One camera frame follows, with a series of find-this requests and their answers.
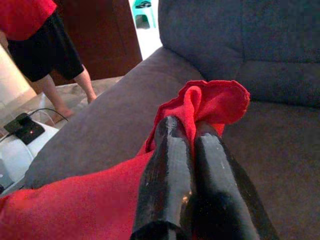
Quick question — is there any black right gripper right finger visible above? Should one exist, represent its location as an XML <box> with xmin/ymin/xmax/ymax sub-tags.
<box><xmin>179</xmin><ymin>122</ymin><xmax>281</xmax><ymax>240</ymax></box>

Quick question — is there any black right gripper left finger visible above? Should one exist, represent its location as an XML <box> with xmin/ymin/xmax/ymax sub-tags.
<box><xmin>129</xmin><ymin>115</ymin><xmax>198</xmax><ymax>240</ymax></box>

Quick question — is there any teal plastic stool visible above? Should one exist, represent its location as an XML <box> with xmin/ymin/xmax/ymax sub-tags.
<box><xmin>131</xmin><ymin>0</ymin><xmax>157</xmax><ymax>30</ymax></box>

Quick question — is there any black adapter power cable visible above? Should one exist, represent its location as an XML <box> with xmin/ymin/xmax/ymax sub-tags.
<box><xmin>24</xmin><ymin>107</ymin><xmax>70</xmax><ymax>123</ymax></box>

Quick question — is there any grey-brown fabric sofa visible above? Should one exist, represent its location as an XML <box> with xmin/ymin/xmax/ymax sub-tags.
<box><xmin>23</xmin><ymin>0</ymin><xmax>320</xmax><ymax>240</ymax></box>

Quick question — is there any person in red shirt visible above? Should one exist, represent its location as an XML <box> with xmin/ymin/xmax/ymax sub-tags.
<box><xmin>0</xmin><ymin>0</ymin><xmax>98</xmax><ymax>120</ymax></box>

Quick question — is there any white table fan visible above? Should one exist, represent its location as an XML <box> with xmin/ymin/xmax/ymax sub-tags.
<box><xmin>0</xmin><ymin>142</ymin><xmax>35</xmax><ymax>191</ymax></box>

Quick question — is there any black power adapter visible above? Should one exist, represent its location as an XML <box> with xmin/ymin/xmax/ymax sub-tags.
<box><xmin>3</xmin><ymin>112</ymin><xmax>46</xmax><ymax>145</ymax></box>

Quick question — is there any red pillow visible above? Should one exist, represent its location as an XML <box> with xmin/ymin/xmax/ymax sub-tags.
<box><xmin>0</xmin><ymin>79</ymin><xmax>251</xmax><ymax>240</ymax></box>

